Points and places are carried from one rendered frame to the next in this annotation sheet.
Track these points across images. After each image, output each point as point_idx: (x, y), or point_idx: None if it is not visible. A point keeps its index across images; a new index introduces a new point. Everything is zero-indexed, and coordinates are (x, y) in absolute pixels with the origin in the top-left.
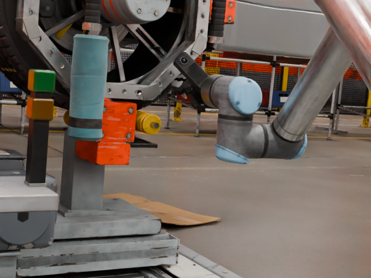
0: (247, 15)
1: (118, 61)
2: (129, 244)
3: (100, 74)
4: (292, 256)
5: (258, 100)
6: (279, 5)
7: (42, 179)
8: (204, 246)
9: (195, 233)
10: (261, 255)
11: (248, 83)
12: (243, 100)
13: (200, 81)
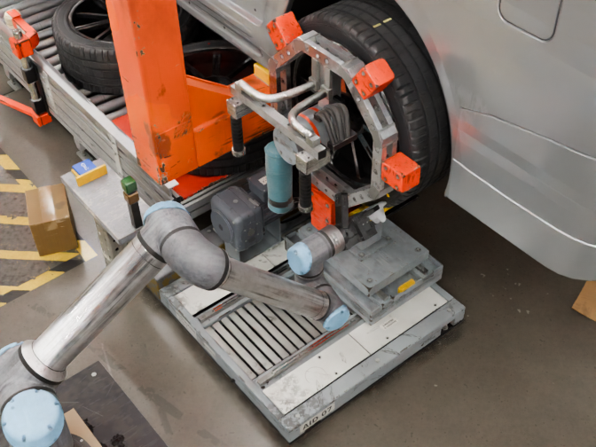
0: (474, 186)
1: (355, 162)
2: (341, 286)
3: (271, 176)
4: (549, 423)
5: (300, 269)
6: (512, 198)
7: (134, 226)
8: (528, 343)
9: (572, 331)
10: (533, 395)
11: (294, 253)
12: (290, 261)
13: (337, 222)
